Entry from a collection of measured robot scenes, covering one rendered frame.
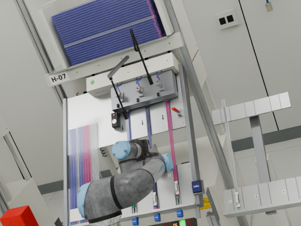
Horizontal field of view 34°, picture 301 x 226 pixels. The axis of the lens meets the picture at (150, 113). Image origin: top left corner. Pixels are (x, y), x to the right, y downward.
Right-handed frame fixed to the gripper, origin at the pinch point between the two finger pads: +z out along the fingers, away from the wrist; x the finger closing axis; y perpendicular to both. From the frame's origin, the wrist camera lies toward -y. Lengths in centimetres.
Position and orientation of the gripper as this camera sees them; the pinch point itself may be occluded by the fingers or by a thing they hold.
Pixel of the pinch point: (151, 157)
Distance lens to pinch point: 233.7
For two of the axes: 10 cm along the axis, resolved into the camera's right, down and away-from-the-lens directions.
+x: -9.1, 2.4, 3.4
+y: -1.8, -9.6, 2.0
